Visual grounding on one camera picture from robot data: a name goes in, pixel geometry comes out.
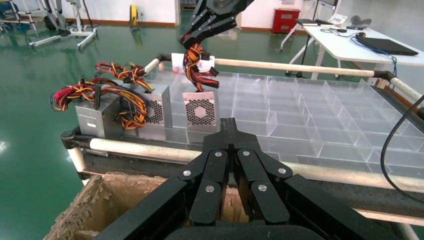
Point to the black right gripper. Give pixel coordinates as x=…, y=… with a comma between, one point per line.
x=232, y=6

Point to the white desk device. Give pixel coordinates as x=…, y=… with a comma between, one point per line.
x=338, y=19

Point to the clear acrylic divider tray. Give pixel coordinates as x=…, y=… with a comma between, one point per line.
x=298, y=109

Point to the dark grey power supply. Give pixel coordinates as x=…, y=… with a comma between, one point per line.
x=96, y=119

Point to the brown cardboard divider box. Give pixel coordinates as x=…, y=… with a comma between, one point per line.
x=99, y=205

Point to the red metal cabinet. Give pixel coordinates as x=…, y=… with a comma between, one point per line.
x=285, y=21

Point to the conveyor with clear dividers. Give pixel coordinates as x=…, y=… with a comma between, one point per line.
x=126, y=165

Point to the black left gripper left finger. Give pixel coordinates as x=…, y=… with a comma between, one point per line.
x=208, y=185

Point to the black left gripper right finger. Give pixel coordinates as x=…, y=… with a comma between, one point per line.
x=261, y=192

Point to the white padded cart post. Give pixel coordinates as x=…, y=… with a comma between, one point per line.
x=78, y=160

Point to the black laptop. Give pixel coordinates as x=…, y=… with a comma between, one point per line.
x=387, y=46

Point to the white metal stand frame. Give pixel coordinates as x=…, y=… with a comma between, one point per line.
x=78, y=20

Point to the white padded cart rail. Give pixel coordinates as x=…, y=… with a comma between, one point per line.
x=291, y=67
x=150, y=66
x=139, y=149
x=407, y=91

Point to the white office table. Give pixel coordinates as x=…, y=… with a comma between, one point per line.
x=338, y=46

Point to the black notebook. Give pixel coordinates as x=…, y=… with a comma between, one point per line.
x=311, y=22

